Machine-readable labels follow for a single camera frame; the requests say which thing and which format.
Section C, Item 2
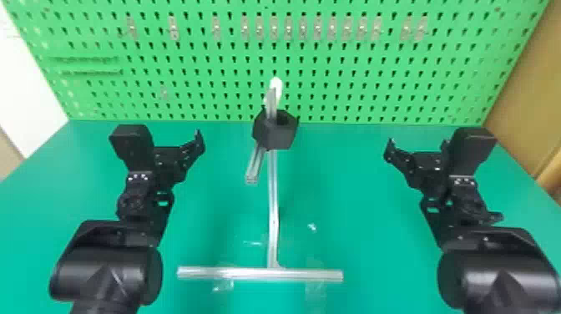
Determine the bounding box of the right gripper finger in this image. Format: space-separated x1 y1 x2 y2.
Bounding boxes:
393 161 418 180
383 137 410 165

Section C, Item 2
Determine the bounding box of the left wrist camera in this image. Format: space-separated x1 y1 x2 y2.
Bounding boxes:
108 124 156 175

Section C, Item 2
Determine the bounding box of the metal stand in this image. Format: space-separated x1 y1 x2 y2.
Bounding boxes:
175 76 345 284

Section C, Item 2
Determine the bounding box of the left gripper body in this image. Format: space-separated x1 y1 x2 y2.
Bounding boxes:
153 144 192 190

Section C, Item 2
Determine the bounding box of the black nut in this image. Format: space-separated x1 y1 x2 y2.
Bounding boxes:
251 108 301 152

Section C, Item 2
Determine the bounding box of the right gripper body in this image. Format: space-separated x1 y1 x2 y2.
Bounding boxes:
405 149 451 190

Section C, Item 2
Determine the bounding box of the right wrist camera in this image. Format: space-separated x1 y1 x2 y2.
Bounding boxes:
446 126 499 177

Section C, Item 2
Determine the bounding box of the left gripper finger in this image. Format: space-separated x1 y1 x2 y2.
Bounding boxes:
186 129 206 160
177 139 196 175

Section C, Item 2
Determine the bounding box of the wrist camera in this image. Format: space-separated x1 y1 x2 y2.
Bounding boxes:
108 124 156 175
446 126 499 177

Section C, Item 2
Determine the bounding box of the white panel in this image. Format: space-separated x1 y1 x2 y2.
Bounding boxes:
0 3 70 160

